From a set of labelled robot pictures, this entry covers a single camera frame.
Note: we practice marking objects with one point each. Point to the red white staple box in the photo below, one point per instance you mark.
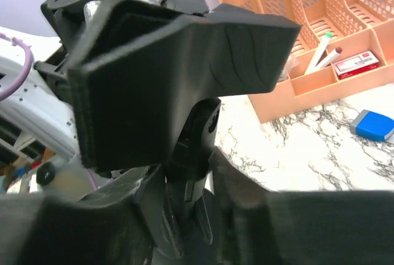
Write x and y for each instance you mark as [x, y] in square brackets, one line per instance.
[356, 64]

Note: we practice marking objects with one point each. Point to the orange plastic file organizer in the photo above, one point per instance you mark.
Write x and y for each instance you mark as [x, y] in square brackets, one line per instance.
[355, 26]

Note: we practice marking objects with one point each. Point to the round-base mic stand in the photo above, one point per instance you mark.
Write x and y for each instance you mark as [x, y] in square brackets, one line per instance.
[185, 218]

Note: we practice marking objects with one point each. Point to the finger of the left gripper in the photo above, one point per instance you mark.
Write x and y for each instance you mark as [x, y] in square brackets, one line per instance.
[134, 76]
[246, 52]

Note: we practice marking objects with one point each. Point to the blue small box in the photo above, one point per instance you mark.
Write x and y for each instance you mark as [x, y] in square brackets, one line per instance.
[372, 126]

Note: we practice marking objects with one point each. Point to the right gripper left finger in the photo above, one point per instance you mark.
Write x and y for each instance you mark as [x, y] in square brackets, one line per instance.
[120, 223]

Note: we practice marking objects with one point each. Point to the white pen in organizer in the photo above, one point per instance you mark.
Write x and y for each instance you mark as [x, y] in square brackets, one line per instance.
[319, 51]

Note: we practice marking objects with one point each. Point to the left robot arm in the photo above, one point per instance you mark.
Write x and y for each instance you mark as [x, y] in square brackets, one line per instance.
[43, 92]

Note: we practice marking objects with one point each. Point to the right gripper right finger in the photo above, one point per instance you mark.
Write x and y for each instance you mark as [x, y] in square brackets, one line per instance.
[258, 226]

